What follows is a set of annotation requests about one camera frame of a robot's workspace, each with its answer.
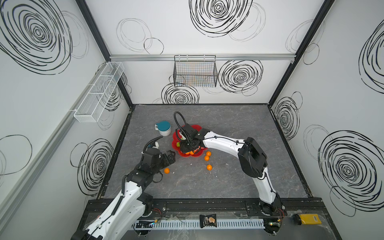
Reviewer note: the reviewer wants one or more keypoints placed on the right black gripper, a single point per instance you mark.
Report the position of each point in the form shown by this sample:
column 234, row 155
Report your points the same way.
column 186, row 144

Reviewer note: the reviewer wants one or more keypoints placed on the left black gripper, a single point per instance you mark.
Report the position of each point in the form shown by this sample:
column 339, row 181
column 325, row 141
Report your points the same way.
column 167, row 157

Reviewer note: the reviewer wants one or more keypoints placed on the red flower-shaped fruit bowl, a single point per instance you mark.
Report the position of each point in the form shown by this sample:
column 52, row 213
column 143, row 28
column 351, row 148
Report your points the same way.
column 177, row 137

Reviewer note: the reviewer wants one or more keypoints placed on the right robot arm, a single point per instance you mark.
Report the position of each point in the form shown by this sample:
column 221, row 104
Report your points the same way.
column 252, row 158

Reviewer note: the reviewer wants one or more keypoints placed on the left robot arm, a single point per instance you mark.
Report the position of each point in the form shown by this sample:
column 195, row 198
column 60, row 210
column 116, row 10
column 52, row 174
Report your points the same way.
column 132, row 202

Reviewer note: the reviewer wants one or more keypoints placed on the white mug with teal lid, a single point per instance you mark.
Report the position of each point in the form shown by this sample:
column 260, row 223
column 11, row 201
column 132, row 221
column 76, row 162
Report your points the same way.
column 164, row 128

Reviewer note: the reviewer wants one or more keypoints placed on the black snack packet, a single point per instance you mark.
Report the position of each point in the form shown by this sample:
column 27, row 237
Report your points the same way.
column 208, row 221

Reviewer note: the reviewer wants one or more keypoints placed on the yellow black-capped container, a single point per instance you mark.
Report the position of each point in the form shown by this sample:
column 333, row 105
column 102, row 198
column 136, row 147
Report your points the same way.
column 307, row 219

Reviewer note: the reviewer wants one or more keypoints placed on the white slotted cable duct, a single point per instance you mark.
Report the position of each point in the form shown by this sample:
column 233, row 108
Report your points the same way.
column 223, row 224

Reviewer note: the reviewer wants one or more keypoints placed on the black wire basket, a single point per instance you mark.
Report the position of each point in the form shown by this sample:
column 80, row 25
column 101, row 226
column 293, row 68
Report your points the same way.
column 195, row 71

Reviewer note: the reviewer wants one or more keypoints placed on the white mesh wall shelf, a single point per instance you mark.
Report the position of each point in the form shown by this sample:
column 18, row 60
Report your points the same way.
column 95, row 101

